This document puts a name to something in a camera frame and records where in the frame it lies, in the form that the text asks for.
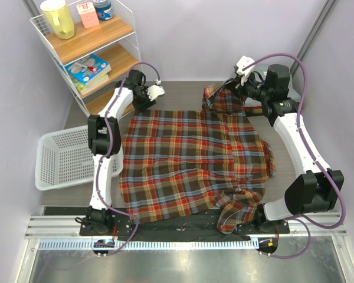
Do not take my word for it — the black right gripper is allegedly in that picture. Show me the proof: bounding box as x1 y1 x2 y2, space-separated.
226 71 271 103

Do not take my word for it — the brown red plaid shirt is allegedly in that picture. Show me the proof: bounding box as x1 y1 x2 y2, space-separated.
119 85 275 234

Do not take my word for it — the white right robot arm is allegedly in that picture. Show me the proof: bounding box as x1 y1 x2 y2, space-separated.
228 57 344 233

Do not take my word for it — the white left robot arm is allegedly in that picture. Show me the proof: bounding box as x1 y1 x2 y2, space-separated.
75 70 156 236

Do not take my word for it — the folded grey shirt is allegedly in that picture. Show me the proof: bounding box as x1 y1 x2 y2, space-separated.
253 64 300 102

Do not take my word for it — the green book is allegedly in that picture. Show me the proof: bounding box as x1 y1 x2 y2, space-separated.
69 74 109 96

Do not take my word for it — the blue book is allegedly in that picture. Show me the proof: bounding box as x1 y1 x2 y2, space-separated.
65 54 112 83

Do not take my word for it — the blue white jar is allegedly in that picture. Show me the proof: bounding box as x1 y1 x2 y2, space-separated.
92 0 114 21

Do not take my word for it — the white plastic basket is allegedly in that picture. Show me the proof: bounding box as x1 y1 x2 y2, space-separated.
34 125 124 191

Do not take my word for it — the pink box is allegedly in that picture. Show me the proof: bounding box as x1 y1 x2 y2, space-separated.
76 2 100 29

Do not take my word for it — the yellow pitcher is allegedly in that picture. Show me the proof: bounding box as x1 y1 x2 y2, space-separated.
40 0 75 40

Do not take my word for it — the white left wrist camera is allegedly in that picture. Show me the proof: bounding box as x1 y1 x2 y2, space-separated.
147 80 166 101

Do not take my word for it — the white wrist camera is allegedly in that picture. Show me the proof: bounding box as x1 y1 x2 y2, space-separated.
234 55 255 85
147 80 166 101

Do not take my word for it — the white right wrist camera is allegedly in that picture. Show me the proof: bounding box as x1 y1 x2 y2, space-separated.
234 55 255 85

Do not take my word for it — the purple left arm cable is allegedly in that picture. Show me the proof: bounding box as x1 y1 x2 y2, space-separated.
94 61 162 255

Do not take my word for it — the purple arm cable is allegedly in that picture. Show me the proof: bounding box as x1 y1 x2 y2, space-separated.
94 61 162 255
242 52 347 259

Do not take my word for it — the white wire wooden shelf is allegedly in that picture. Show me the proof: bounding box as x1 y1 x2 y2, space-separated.
30 1 141 116

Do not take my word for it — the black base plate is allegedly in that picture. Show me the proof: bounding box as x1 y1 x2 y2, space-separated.
75 209 290 242

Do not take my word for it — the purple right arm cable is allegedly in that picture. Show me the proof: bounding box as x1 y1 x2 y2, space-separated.
242 52 347 259

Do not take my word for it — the white slotted cable duct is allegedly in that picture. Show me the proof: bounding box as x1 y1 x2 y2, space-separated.
38 238 259 251

